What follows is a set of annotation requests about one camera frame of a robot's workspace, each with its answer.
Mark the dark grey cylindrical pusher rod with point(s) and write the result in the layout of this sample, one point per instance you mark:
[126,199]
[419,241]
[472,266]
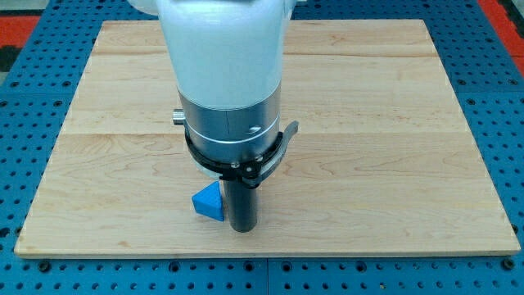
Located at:
[241,204]

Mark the silver flange with black clamp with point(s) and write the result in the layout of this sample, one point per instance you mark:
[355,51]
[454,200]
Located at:
[243,144]

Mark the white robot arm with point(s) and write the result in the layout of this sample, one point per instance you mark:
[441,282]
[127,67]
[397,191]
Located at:
[227,58]

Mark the blue triangle block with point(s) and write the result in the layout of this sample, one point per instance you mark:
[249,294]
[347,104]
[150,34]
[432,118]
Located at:
[208,202]

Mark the light wooden board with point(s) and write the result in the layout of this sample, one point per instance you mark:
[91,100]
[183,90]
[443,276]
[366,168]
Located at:
[383,164]

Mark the blue perforated metal base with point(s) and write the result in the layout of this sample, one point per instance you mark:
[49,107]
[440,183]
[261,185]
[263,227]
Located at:
[39,89]

